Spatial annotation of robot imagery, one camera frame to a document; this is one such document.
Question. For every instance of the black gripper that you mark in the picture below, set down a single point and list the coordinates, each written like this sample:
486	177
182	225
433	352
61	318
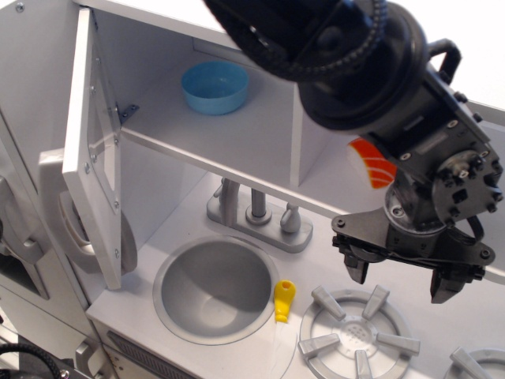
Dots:
447	175

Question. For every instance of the white toy microwave door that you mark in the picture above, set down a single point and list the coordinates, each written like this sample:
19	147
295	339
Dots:
91	165

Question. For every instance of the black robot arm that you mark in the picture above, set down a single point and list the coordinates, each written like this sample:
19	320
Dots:
365	68

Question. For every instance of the grey toy stove burner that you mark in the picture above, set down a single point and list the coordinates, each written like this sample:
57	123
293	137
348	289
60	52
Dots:
355	334

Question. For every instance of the orange salmon sushi toy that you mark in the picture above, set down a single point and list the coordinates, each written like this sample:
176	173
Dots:
370	164

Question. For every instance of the yellow plastic toy piece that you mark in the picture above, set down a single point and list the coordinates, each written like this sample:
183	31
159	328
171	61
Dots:
284	294

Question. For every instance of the grey toy faucet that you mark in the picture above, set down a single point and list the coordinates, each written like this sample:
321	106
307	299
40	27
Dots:
284	228

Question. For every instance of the silver round sink basin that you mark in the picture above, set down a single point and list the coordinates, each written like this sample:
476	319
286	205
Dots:
215	290

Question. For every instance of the blue plastic bowl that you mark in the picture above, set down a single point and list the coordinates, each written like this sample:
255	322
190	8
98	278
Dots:
215	88

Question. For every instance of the grey oven door handle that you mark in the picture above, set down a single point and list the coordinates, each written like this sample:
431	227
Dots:
87	360

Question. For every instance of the grey fridge door handle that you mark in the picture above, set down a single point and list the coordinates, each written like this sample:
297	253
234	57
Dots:
14	231

